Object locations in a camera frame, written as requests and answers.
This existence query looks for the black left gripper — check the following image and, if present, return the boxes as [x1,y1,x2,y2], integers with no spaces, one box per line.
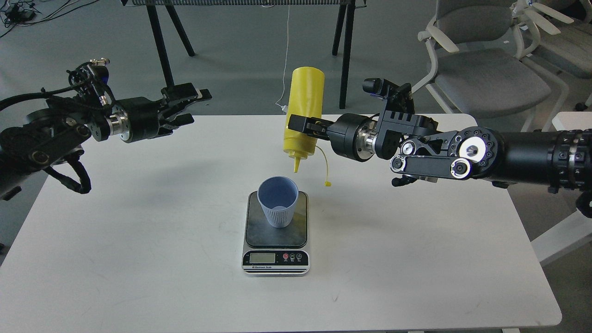
[109,83,213,143]

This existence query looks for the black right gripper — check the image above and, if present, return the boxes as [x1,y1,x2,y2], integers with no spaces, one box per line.
[288,113,376,162]

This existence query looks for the yellow squeeze bottle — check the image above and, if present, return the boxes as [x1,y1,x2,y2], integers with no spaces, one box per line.
[283,66,324,173]

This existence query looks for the blue ribbed plastic cup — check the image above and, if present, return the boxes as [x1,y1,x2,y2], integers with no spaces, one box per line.
[257,176,299,229]

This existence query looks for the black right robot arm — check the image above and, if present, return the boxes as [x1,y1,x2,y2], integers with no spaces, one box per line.
[287,78,591,217]

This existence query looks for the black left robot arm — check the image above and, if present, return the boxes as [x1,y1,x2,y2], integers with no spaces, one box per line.
[0,58,212,201]

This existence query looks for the digital kitchen scale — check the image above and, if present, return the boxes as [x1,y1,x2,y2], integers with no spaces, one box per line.
[241,191,311,277]

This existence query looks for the black trestle table background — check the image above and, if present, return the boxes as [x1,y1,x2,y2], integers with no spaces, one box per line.
[131,0,359,110]

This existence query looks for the grey office chair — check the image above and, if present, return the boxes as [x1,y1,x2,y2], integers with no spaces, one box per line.
[412,0,551,131]
[511,0,592,111]

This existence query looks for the white side table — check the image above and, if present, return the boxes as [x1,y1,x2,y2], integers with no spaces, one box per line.
[531,111,592,267]

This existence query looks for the white hanging cable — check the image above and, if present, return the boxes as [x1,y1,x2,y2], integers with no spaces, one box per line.
[276,5,292,109]

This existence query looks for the black floor cables bundle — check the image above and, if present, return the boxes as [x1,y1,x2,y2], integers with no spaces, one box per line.
[0,0,100,40]

